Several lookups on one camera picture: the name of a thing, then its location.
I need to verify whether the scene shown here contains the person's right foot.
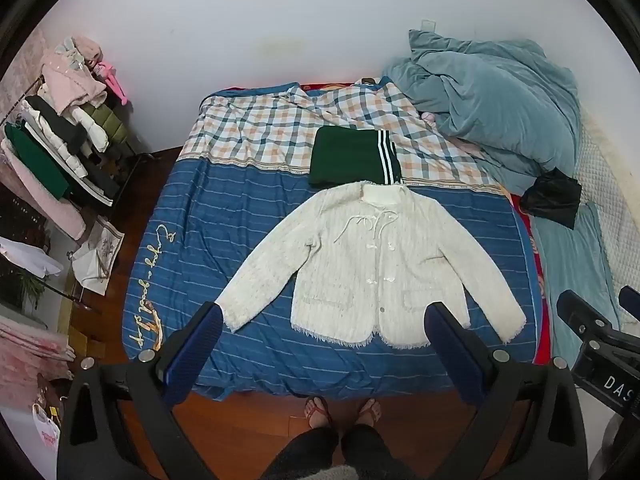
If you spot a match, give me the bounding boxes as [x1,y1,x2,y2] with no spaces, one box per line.
[357,398,384,428]

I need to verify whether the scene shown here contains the blue-grey quilt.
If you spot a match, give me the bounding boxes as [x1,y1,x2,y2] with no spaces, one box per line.
[382,29,583,196]

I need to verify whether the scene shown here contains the white cloth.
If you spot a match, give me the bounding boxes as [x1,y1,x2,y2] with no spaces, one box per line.
[0,236,64,279]

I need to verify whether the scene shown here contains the white fuzzy jacket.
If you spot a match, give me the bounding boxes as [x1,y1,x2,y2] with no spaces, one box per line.
[214,182,527,350]

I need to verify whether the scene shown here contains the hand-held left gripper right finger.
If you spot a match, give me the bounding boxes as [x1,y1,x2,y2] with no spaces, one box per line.
[423,301,587,480]

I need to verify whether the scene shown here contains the person's left foot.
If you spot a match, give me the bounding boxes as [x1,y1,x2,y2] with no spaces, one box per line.
[302,396,334,429]

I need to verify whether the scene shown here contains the white bag with red print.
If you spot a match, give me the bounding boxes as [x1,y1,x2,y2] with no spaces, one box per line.
[32,402,62,461]

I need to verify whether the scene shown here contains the blue striped plaid bedsheet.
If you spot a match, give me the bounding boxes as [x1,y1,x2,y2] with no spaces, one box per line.
[122,80,546,401]

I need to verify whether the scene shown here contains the light blue blanket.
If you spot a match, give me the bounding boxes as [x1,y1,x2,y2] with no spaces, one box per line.
[530,202,621,361]

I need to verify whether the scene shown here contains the person's black trouser legs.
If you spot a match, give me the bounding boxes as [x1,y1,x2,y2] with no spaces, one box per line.
[260,424,402,480]

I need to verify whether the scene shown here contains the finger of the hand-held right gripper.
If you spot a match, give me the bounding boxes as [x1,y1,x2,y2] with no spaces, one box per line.
[556,289,623,343]
[618,285,640,313]

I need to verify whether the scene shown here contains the white quilted mattress pad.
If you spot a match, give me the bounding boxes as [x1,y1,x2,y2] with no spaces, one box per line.
[572,110,640,331]

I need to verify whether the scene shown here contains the folded green striped garment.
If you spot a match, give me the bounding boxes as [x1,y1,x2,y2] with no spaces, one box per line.
[307,128,403,191]

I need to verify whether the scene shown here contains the person's foot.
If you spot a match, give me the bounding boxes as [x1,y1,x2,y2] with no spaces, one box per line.
[302,396,334,429]
[357,398,384,428]

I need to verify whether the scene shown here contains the red sheet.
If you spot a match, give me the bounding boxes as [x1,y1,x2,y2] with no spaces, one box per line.
[507,192,557,366]

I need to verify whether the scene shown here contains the black plastic bag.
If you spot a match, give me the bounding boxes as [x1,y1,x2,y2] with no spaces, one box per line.
[519,167,583,231]

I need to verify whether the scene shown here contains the row of hanging clothes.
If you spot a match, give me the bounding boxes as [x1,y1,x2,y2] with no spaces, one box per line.
[0,35,137,242]

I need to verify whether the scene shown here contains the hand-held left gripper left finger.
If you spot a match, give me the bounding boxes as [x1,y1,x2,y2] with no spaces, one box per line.
[56,301,224,480]

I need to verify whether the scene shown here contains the pink clothes pile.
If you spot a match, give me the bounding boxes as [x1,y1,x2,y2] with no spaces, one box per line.
[0,316,77,411]

